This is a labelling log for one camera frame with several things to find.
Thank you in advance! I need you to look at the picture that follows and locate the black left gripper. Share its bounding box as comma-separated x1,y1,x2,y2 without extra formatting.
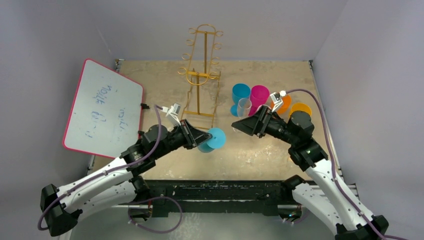
153,118,212,159

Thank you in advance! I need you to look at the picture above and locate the clear wine glass front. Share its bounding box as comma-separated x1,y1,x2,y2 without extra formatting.
230,98,252,120

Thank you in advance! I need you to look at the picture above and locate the blue wine glass row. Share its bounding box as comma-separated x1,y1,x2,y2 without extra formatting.
197,127,227,153
230,83,251,117

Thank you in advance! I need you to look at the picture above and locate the magenta plastic wine glass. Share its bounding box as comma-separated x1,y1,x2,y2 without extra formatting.
248,85,270,116

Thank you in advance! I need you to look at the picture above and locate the orange plastic wine glass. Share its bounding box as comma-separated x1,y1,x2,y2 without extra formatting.
276,95,292,115

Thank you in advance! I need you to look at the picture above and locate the yellow plastic wine glass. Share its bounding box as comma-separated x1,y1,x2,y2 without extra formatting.
288,102,312,117

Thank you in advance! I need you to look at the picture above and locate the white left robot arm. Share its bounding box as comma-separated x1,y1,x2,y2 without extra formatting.
37,119,213,237

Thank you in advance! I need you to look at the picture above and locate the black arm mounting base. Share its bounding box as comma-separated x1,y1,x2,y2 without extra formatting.
132,175,305,218

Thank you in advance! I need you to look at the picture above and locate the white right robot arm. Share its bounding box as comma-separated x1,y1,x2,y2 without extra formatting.
231,106,389,240

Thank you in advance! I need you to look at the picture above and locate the black whiteboard clip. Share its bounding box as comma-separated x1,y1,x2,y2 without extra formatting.
140,103,150,110

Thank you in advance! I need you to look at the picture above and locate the pink framed whiteboard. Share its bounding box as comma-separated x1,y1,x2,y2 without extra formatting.
62,58,144,159

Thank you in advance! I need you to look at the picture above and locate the gold wire glass rack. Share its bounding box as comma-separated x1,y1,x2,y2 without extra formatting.
177,24,224,130

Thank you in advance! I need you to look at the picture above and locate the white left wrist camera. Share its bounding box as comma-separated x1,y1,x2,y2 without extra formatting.
161,103,181,126

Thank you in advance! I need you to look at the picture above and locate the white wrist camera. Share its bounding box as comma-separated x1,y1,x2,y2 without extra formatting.
161,103,181,126
270,90,287,113

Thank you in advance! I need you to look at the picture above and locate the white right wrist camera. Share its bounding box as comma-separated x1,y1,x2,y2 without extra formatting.
270,90,287,113

